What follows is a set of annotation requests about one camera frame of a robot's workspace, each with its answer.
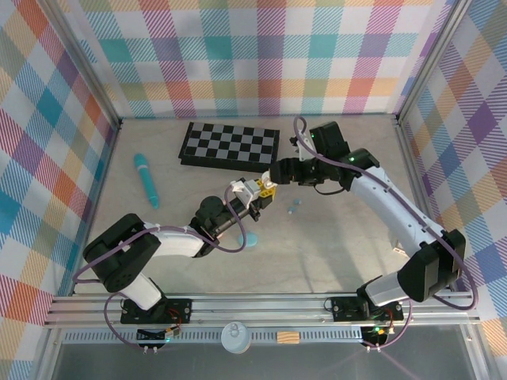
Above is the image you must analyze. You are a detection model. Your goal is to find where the black grey folding chessboard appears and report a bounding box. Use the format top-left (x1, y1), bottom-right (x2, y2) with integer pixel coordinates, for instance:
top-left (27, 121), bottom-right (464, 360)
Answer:
top-left (177, 121), bottom-right (281, 175)

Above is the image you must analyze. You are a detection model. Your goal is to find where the teal marker pen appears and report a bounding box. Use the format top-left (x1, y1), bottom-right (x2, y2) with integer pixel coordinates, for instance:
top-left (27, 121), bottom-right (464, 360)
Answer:
top-left (133, 153), bottom-right (162, 210)

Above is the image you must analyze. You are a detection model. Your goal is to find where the white round plastic cup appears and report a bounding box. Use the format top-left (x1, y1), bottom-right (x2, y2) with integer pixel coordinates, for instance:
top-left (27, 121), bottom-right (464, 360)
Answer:
top-left (220, 321), bottom-right (253, 355)

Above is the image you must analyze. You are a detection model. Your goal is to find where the small electronics board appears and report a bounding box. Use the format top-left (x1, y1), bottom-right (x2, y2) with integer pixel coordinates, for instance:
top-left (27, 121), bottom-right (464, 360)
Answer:
top-left (135, 325), bottom-right (184, 344)
top-left (360, 323), bottom-right (397, 346)

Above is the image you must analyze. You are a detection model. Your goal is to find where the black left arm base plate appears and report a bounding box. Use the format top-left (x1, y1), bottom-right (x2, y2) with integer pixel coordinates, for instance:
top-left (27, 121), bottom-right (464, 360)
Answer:
top-left (120, 298), bottom-right (194, 325)

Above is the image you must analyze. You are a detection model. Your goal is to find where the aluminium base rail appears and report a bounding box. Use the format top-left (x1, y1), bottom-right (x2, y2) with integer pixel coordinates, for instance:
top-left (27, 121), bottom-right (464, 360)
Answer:
top-left (43, 292), bottom-right (481, 329)

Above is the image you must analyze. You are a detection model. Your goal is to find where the aluminium frame floor beam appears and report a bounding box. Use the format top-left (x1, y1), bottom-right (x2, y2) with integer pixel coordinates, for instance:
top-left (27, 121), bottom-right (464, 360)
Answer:
top-left (394, 116), bottom-right (456, 292)
top-left (39, 120), bottom-right (122, 329)

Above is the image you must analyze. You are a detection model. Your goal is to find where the perforated metal cable tray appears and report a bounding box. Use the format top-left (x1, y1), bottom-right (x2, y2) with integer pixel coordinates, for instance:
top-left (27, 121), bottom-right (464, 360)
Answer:
top-left (63, 330), bottom-right (368, 346)

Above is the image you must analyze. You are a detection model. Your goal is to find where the aluminium frame post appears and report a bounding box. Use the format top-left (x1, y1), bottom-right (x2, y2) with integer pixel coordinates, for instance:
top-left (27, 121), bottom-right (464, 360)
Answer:
top-left (47, 0), bottom-right (122, 131)
top-left (395, 0), bottom-right (472, 124)

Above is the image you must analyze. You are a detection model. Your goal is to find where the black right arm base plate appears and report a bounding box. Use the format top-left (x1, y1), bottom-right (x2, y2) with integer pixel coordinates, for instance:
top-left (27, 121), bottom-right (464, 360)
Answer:
top-left (330, 294), bottom-right (406, 324)

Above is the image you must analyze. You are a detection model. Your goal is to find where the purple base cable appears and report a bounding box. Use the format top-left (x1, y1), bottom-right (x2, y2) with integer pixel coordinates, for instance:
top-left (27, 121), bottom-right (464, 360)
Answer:
top-left (366, 304), bottom-right (415, 352)
top-left (102, 296), bottom-right (146, 352)

